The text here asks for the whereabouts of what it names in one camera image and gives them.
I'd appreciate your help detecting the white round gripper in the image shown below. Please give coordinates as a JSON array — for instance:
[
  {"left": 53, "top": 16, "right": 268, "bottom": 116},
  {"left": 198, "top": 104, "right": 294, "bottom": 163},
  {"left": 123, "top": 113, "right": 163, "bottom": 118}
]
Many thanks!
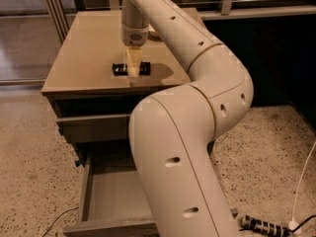
[{"left": 120, "top": 23, "right": 149, "bottom": 83}]

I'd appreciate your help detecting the black rxbar chocolate wrapper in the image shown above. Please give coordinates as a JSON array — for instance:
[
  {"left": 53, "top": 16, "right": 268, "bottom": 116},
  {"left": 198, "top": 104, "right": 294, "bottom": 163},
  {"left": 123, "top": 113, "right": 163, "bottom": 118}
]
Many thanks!
[{"left": 112, "top": 62, "right": 151, "bottom": 76}]

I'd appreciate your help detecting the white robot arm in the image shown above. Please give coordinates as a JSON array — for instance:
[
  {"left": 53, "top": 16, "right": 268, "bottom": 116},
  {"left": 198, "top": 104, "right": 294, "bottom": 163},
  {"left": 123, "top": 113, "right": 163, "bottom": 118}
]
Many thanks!
[{"left": 129, "top": 0, "right": 254, "bottom": 237}]

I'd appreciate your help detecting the grey drawer cabinet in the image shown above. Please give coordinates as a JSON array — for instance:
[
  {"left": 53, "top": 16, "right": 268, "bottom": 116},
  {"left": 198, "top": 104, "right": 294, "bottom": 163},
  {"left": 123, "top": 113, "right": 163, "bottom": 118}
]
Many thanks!
[{"left": 41, "top": 11, "right": 190, "bottom": 163}]

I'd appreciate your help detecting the closed grey top drawer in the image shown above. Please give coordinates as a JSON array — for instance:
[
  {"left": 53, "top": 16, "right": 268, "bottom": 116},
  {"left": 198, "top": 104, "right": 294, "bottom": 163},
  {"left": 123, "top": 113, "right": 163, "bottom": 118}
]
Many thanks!
[{"left": 56, "top": 114, "right": 130, "bottom": 143}]

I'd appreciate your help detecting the open grey middle drawer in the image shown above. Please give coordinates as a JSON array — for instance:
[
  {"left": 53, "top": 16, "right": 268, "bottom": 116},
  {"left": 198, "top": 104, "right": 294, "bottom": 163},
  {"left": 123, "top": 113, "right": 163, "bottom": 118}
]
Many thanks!
[{"left": 64, "top": 140, "right": 238, "bottom": 237}]

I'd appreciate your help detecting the white ceramic bowl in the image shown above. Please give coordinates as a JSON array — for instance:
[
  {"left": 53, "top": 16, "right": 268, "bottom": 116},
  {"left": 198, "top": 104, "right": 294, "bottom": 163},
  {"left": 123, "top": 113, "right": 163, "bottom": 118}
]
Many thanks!
[{"left": 149, "top": 25, "right": 160, "bottom": 39}]

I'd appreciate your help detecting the black power strip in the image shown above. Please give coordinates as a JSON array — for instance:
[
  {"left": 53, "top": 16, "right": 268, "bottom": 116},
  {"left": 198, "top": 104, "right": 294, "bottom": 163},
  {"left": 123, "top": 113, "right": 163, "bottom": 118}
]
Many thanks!
[{"left": 239, "top": 215, "right": 290, "bottom": 237}]

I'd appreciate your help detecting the black floor cable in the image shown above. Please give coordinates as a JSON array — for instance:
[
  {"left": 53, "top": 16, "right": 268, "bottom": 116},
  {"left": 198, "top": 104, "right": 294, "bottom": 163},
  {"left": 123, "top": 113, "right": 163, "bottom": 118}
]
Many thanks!
[{"left": 41, "top": 206, "right": 80, "bottom": 237}]

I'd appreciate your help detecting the white power cable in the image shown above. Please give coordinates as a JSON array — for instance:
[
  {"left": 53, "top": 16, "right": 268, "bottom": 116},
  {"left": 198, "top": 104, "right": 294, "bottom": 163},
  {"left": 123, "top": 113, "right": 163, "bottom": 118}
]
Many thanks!
[{"left": 290, "top": 141, "right": 316, "bottom": 223}]

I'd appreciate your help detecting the white wall plug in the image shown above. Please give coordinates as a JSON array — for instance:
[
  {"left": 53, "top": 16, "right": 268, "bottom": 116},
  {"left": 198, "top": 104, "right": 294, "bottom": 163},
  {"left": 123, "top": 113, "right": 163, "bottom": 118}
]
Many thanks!
[{"left": 288, "top": 220, "right": 302, "bottom": 235}]

